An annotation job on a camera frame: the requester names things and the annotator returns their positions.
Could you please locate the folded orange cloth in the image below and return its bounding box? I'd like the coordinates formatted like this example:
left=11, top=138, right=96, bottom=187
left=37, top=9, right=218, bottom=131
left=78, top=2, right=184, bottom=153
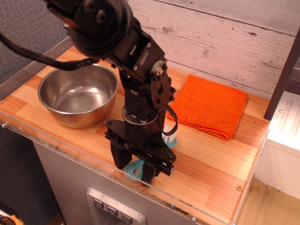
left=171, top=74, right=248, bottom=140

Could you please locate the teal brush with white bristles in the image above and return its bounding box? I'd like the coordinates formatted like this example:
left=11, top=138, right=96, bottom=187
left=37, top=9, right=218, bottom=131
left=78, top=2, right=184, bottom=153
left=124, top=126, right=177, bottom=180

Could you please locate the grey toy fridge cabinet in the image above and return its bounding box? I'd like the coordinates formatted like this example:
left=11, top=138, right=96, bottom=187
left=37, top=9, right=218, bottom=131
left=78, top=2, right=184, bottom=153
left=34, top=144, right=198, bottom=225

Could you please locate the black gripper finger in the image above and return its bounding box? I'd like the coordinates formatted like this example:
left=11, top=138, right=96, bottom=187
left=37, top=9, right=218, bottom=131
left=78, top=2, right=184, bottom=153
left=142, top=162, right=160, bottom=184
left=110, top=140, right=132, bottom=170

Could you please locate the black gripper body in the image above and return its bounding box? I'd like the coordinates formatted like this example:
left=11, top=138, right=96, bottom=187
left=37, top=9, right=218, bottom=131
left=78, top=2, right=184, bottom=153
left=101, top=115, right=179, bottom=178

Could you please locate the stainless steel bowl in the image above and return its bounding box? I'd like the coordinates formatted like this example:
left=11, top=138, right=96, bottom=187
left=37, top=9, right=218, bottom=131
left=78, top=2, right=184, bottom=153
left=38, top=64, right=118, bottom=129

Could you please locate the orange yellow object bottom left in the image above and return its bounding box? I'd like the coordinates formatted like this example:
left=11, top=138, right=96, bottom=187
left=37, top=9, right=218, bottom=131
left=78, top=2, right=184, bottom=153
left=0, top=215, right=24, bottom=225

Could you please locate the clear acrylic edge guard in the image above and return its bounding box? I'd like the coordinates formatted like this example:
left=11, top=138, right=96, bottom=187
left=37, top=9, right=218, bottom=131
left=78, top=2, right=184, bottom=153
left=0, top=105, right=269, bottom=225

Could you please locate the black sleeved cable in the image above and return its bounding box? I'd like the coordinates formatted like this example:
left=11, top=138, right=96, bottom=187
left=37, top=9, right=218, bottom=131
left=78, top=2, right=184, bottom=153
left=0, top=26, right=101, bottom=72

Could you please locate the silver dispenser panel with buttons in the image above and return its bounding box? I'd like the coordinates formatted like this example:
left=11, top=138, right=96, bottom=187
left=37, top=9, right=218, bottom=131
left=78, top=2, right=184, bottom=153
left=86, top=187, right=147, bottom=225

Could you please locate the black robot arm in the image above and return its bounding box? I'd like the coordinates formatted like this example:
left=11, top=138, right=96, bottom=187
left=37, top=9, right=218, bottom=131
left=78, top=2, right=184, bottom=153
left=44, top=0, right=176, bottom=183

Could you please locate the dark right cabinet post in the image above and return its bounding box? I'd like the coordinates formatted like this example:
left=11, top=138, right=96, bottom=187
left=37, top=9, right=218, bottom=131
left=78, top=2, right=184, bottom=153
left=263, top=27, right=300, bottom=121

